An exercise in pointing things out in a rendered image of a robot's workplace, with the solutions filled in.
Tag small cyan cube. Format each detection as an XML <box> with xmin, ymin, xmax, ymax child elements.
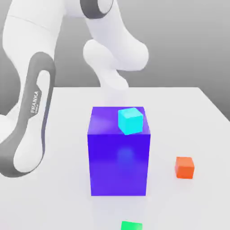
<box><xmin>118</xmin><ymin>107</ymin><xmax>144</xmax><ymax>136</ymax></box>

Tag small orange cube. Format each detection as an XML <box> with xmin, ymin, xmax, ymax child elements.
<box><xmin>174</xmin><ymin>156</ymin><xmax>195</xmax><ymax>180</ymax></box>

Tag small green cube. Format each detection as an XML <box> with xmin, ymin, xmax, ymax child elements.
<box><xmin>120</xmin><ymin>221</ymin><xmax>143</xmax><ymax>230</ymax></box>

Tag large blue box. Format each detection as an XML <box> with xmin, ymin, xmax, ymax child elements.
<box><xmin>87</xmin><ymin>106</ymin><xmax>151</xmax><ymax>197</ymax></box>

